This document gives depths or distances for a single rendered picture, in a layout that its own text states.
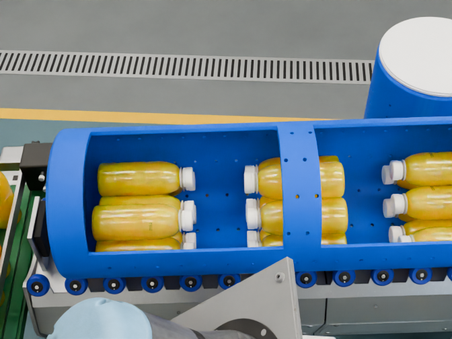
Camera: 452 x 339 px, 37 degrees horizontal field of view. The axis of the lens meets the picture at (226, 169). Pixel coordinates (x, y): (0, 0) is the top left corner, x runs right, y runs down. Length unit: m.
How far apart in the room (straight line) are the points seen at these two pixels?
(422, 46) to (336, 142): 0.43
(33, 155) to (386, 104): 0.84
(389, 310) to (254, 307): 0.61
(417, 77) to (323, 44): 1.68
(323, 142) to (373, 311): 0.36
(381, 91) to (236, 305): 0.91
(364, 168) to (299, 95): 1.61
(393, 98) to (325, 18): 1.81
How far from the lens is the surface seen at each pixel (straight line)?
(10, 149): 1.76
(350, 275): 1.35
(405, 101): 1.64
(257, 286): 0.88
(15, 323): 1.44
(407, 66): 1.65
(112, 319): 0.71
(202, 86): 3.06
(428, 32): 1.76
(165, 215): 1.22
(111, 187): 1.30
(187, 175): 1.30
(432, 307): 1.46
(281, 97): 3.00
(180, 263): 1.20
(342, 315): 1.43
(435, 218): 1.35
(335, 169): 1.23
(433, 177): 1.34
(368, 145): 1.41
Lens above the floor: 2.12
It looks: 51 degrees down
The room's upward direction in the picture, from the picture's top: 2 degrees counter-clockwise
